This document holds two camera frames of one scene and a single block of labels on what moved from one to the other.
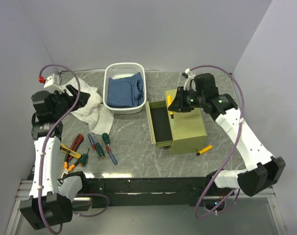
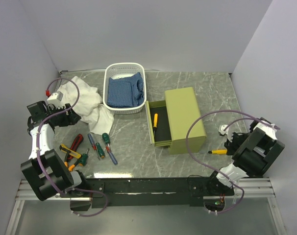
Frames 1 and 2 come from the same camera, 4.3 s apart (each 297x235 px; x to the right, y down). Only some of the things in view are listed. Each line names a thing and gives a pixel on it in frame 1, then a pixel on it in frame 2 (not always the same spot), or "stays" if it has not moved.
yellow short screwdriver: x=169 y=100 → x=155 y=122
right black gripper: x=178 y=105 → x=230 y=145
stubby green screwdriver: x=84 y=158 stays
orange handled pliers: x=67 y=170 stays
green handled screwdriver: x=106 y=138 stays
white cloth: x=99 y=116 stays
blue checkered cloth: x=125 y=92 stays
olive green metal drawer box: x=188 y=129 stays
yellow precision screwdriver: x=202 y=151 → x=218 y=152
